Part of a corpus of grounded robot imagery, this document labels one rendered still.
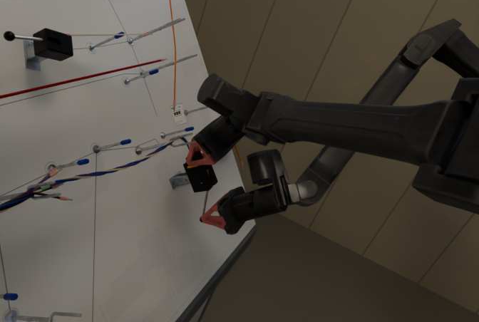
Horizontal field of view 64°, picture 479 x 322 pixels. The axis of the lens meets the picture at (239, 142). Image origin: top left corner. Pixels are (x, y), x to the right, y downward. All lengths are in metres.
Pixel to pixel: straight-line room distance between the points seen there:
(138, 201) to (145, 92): 0.23
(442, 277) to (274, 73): 1.72
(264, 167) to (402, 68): 0.35
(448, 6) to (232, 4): 1.17
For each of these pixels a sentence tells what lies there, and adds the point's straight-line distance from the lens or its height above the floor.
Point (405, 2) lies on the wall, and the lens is 2.33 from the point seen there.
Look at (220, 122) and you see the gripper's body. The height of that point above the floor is 1.26.
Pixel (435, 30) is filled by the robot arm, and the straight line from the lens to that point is 0.93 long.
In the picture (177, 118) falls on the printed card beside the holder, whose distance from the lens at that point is 0.92.
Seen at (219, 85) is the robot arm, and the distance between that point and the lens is 0.65.
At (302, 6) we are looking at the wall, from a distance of 2.36.
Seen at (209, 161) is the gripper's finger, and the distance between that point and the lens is 0.76.
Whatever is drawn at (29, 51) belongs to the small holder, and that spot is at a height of 1.31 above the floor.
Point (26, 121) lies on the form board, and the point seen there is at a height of 1.22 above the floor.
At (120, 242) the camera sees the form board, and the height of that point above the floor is 1.03.
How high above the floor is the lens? 1.57
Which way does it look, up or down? 27 degrees down
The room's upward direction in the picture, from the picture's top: 22 degrees clockwise
